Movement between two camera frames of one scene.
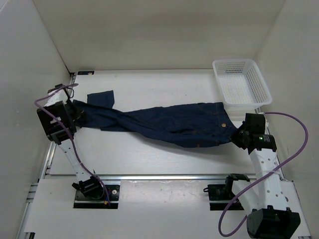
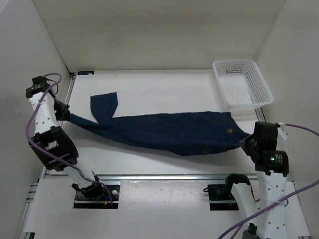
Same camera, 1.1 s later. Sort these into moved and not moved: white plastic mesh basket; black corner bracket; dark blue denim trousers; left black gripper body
Moved: left black gripper body; dark blue denim trousers
Not moved: black corner bracket; white plastic mesh basket
